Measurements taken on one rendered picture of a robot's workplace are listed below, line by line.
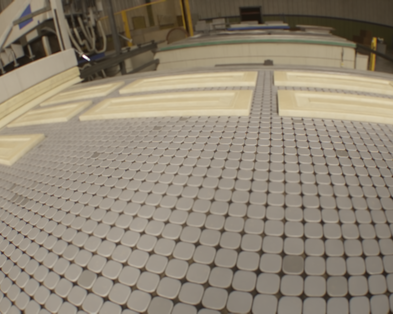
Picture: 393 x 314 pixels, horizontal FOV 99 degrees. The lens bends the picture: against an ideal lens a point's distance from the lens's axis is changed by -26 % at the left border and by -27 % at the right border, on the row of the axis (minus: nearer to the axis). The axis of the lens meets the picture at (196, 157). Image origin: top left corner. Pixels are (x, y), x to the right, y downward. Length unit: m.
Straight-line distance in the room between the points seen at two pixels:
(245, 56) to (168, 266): 3.64
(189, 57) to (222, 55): 0.57
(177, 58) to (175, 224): 3.83
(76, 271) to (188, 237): 0.18
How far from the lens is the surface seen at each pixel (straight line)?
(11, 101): 1.85
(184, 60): 4.05
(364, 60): 4.13
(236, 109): 0.65
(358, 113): 0.71
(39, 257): 0.44
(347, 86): 0.99
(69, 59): 2.22
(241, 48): 3.79
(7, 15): 4.42
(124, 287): 0.32
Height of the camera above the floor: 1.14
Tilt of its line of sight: 33 degrees down
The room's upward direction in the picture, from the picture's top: 10 degrees counter-clockwise
